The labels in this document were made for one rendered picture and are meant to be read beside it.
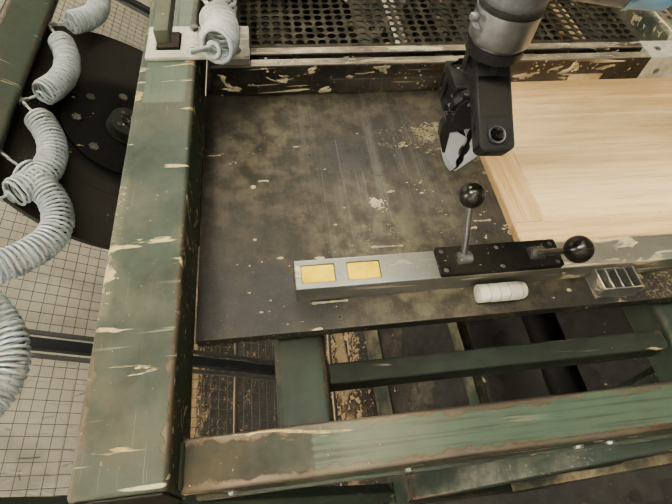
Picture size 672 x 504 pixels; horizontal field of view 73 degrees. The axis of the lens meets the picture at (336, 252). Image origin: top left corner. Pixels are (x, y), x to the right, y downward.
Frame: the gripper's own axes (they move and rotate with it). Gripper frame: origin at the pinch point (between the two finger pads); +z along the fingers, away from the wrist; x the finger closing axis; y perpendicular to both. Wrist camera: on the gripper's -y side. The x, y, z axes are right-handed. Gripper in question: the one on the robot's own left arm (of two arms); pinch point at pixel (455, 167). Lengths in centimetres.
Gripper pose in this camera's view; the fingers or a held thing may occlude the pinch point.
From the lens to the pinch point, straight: 74.1
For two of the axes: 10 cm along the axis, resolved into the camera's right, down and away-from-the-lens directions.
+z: -0.6, 5.4, 8.4
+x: -9.9, 0.5, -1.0
